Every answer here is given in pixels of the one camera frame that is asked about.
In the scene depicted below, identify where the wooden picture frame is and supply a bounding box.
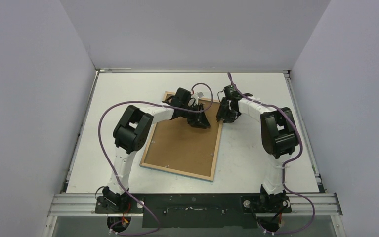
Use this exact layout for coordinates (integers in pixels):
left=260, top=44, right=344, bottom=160
left=139, top=91, right=224, bottom=182

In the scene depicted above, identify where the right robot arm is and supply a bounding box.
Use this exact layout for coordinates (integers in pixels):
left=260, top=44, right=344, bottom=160
left=216, top=85, right=299, bottom=212

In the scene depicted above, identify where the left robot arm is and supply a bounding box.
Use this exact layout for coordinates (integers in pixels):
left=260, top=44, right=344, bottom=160
left=101, top=88, right=210, bottom=213

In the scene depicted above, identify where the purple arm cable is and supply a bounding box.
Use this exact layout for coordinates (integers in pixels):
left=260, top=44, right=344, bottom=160
left=98, top=82, right=214, bottom=236
left=227, top=72, right=316, bottom=236

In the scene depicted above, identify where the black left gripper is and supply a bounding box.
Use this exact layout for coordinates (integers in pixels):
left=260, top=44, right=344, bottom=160
left=181, top=103, right=210, bottom=129

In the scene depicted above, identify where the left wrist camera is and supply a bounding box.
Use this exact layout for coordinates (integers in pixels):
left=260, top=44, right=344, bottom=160
left=192, top=92, right=204, bottom=100

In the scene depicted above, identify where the brown cardboard backing board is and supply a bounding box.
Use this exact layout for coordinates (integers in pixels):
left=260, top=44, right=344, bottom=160
left=143, top=96, right=221, bottom=179

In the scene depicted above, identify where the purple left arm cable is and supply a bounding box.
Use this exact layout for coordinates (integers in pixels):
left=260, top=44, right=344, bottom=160
left=98, top=82, right=214, bottom=236

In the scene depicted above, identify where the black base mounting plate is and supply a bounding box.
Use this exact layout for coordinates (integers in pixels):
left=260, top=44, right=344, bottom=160
left=95, top=193, right=292, bottom=229

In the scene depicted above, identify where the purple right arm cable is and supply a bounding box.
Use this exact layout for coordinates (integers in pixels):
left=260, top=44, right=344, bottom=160
left=227, top=72, right=316, bottom=236

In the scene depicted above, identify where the aluminium front rail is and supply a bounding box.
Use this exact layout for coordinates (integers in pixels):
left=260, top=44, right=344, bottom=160
left=48, top=193, right=343, bottom=217

